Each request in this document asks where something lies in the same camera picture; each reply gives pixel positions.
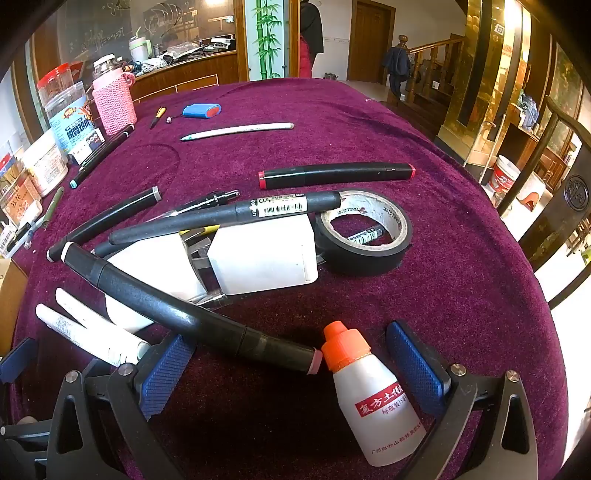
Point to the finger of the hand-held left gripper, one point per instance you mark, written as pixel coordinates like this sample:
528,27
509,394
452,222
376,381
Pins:
16,361

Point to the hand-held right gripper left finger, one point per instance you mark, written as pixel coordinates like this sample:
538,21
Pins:
167,369

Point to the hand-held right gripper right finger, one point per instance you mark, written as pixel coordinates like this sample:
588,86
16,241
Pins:
415,367

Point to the small white bottle orange cap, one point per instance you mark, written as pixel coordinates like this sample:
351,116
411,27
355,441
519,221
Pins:
383,410

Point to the cardboard box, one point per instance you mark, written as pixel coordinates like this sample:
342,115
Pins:
10,304

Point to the long black marker pink end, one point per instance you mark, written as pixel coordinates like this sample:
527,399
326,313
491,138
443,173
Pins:
184,314

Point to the white marker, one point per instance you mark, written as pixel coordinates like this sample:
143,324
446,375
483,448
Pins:
87,339
81,309

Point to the black electrical tape roll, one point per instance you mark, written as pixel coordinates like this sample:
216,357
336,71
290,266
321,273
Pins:
369,258

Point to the short black pen white label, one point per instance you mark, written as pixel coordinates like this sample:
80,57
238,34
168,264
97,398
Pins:
365,236

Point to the white power adapter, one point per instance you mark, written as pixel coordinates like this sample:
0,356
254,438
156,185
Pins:
157,267
263,254

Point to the long black pen barcode label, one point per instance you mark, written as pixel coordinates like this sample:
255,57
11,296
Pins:
221,214

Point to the purple velvet tablecloth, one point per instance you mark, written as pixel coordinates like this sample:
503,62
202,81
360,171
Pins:
461,277

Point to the yellow black pen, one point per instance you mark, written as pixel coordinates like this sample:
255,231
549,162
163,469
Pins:
205,229

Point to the green lighter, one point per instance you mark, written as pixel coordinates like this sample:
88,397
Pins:
53,207

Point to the black marker grey end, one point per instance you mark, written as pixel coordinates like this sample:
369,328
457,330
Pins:
111,217

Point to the black gel pen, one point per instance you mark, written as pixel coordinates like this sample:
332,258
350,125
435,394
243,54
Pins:
207,201

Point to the white round tub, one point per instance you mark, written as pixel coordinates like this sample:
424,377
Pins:
46,164

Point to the black marker red ends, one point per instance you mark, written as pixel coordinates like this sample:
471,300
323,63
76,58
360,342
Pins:
337,175

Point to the dark wooden chair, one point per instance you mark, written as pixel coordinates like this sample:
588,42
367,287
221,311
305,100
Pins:
561,217

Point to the white plastic bucket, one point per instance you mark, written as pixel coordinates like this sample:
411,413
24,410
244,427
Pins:
504,175

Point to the black markers with green caps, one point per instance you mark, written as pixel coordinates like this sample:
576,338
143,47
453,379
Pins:
101,154

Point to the clear jar blue label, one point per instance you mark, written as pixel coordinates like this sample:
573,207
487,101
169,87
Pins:
69,124

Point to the small yellow black screwdriver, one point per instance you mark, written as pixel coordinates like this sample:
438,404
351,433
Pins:
157,117

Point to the blue lighter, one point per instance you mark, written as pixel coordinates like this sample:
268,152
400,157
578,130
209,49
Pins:
201,111

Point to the pink knit covered bottle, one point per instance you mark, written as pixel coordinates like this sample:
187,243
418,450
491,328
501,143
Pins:
113,104

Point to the clear jar red lid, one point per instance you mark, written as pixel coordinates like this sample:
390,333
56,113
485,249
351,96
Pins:
55,83

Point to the curved wooden counter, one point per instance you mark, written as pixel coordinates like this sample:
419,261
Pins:
184,74

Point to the person in dark jacket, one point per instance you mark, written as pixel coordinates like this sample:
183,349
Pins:
397,64

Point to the wooden stair railing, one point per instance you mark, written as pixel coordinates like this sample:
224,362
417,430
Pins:
438,60

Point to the white green lidded cup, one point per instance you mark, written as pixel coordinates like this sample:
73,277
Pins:
140,50

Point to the brown wooden door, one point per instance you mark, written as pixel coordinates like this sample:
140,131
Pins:
369,41

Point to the bamboo wall poster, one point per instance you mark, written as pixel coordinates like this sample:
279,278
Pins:
267,41

